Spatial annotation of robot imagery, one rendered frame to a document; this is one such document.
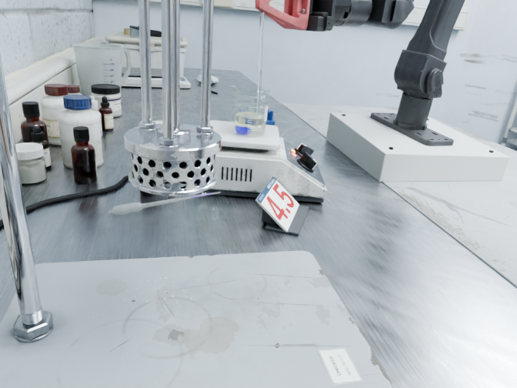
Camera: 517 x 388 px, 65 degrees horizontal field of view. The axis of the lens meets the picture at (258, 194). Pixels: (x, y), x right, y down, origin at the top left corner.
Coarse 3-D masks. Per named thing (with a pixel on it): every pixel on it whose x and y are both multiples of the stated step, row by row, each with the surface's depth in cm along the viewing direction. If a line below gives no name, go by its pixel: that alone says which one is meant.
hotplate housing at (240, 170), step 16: (224, 160) 59; (240, 160) 59; (256, 160) 59; (272, 160) 59; (224, 176) 60; (240, 176) 60; (256, 176) 60; (288, 176) 60; (304, 176) 60; (224, 192) 62; (240, 192) 62; (256, 192) 62; (304, 192) 61; (320, 192) 61
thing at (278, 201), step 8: (272, 192) 57; (280, 192) 58; (264, 200) 53; (272, 200) 55; (280, 200) 57; (288, 200) 59; (272, 208) 54; (280, 208) 55; (288, 208) 57; (280, 216) 54; (288, 216) 55
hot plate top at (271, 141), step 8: (216, 128) 65; (224, 128) 65; (232, 128) 66; (272, 128) 68; (224, 136) 61; (232, 136) 61; (240, 136) 61; (264, 136) 62; (272, 136) 63; (224, 144) 59; (232, 144) 59; (240, 144) 59; (248, 144) 59; (256, 144) 59; (264, 144) 59; (272, 144) 59; (280, 144) 60
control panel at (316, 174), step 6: (288, 144) 69; (288, 150) 65; (288, 156) 62; (294, 156) 64; (300, 156) 67; (294, 162) 61; (300, 168) 61; (318, 168) 68; (312, 174) 62; (318, 174) 64; (318, 180) 61
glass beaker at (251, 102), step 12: (240, 96) 59; (252, 96) 59; (264, 96) 59; (240, 108) 60; (252, 108) 59; (264, 108) 60; (240, 120) 61; (252, 120) 60; (264, 120) 61; (240, 132) 61; (252, 132) 61; (264, 132) 62
